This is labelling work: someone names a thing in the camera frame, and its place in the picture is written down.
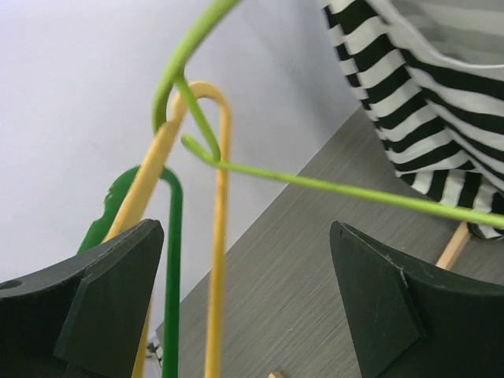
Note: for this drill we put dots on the green velvet hanger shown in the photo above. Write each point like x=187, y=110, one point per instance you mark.
x=96, y=234

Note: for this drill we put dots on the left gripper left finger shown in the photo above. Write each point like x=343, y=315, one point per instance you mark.
x=84, y=316

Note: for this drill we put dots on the neon yellow hanger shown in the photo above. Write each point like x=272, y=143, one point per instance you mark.
x=173, y=74

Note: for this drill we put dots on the orange yellow hanger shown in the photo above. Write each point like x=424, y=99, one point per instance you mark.
x=134, y=204

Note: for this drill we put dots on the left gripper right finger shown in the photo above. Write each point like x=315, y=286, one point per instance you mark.
x=472, y=333

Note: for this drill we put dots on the striped black white tank top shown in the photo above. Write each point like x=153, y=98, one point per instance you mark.
x=429, y=75

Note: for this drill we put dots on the wooden clothes rack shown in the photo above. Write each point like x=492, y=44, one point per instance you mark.
x=453, y=248

